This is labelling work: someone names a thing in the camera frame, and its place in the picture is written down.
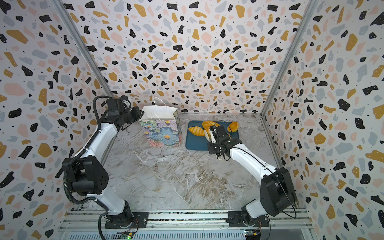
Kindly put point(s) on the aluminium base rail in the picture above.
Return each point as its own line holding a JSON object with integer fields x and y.
{"x": 188, "y": 225}

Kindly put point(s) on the small round orange bun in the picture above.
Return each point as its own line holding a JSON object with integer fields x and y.
{"x": 233, "y": 127}

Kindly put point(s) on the green circuit board left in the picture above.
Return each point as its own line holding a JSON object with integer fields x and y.
{"x": 124, "y": 235}

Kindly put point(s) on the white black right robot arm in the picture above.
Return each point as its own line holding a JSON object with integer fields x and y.
{"x": 277, "y": 191}

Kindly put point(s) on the teal rectangular tray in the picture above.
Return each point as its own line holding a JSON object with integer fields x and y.
{"x": 197, "y": 143}

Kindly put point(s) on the shell shaped orange bread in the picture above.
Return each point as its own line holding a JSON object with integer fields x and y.
{"x": 207, "y": 136}

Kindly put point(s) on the floral paper gift bag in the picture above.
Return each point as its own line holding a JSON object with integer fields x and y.
{"x": 161, "y": 125}

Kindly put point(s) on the circuit board right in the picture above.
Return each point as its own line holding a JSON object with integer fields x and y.
{"x": 253, "y": 235}

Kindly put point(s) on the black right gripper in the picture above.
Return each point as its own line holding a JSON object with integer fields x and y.
{"x": 218, "y": 136}

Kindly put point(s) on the striped croissant bread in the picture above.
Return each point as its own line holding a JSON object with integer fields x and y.
{"x": 197, "y": 131}

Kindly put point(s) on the large oval seeded bread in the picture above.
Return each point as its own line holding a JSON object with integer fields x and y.
{"x": 207, "y": 124}

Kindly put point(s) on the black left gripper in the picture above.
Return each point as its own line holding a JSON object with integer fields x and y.
{"x": 135, "y": 110}

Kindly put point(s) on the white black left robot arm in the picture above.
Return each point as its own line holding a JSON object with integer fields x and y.
{"x": 85, "y": 178}

